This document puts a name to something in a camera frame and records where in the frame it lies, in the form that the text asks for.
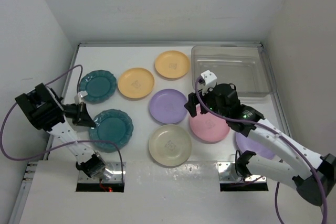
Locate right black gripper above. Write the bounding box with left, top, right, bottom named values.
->
left=184, top=83, right=228, bottom=120

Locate teal ornate plate front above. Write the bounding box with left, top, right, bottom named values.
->
left=89, top=109, right=134, bottom=153

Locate teal ornate plate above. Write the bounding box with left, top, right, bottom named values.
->
left=79, top=70, right=117, bottom=104
left=89, top=109, right=134, bottom=153

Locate teal ornate plate back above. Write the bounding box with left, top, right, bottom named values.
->
left=79, top=70, right=117, bottom=104

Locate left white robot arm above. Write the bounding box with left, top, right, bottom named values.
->
left=15, top=83, right=106, bottom=179

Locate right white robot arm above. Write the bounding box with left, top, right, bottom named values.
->
left=185, top=84, right=335, bottom=206

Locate clear plastic bin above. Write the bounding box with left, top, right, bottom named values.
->
left=191, top=46, right=277, bottom=98

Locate purple plate centre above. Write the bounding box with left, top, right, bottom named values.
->
left=149, top=89, right=187, bottom=124

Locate purple plate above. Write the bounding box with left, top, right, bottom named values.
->
left=149, top=89, right=187, bottom=124
left=235, top=133, right=275, bottom=159

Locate pink plate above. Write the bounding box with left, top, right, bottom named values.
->
left=189, top=105, right=230, bottom=143

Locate cream plate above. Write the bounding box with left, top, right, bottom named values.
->
left=148, top=124, right=192, bottom=167

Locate yellow plate back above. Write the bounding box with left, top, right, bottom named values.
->
left=154, top=50, right=191, bottom=79

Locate yellow plate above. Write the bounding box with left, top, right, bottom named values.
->
left=118, top=67, right=155, bottom=99
left=154, top=50, right=191, bottom=79

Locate yellow plate left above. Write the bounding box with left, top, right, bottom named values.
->
left=118, top=67, right=155, bottom=99

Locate purple plate right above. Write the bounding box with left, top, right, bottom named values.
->
left=235, top=133, right=275, bottom=159

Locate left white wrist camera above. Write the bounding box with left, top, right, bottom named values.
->
left=74, top=91, right=88, bottom=104

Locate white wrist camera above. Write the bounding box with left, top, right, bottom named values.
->
left=74, top=91, right=88, bottom=104
left=197, top=70, right=217, bottom=89

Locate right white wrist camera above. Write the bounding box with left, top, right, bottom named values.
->
left=197, top=70, right=217, bottom=89

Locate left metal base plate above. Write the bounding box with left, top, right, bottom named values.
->
left=77, top=162, right=126, bottom=184

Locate metal base plate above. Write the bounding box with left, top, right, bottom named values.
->
left=77, top=162, right=126, bottom=184
left=217, top=162, right=267, bottom=184

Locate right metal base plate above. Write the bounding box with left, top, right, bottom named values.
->
left=217, top=162, right=267, bottom=184

